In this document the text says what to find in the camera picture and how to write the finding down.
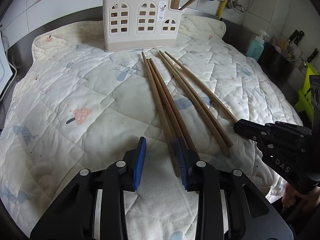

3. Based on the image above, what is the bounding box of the cream house-shaped utensil holder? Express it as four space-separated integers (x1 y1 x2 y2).
103 0 182 51

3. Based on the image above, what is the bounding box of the wooden chopstick five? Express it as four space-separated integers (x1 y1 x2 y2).
158 50 231 157

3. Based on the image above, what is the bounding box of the person right hand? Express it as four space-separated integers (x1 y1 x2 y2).
282 183 319 210

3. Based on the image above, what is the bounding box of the green plastic rack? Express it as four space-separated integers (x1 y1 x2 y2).
295 63 318 122

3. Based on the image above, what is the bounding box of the teal soap dispenser bottle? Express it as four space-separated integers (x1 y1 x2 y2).
246 30 269 61

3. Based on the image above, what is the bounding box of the white quilted patterned mat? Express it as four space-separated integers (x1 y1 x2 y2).
0 13 304 240

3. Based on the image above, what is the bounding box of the wooden chopstick two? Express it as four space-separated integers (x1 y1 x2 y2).
142 52 180 177

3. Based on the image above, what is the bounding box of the wooden chopstick seven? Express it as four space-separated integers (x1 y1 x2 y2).
165 51 238 123

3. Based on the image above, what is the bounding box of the white appliance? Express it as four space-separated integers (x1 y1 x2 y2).
1 34 17 101

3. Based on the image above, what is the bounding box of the black handled knife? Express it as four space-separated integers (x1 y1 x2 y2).
287 30 305 45

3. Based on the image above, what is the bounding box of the wooden chopstick four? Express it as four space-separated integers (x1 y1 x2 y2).
149 58 198 153

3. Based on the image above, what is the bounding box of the wooden chopstick six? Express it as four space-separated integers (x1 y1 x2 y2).
161 51 234 149

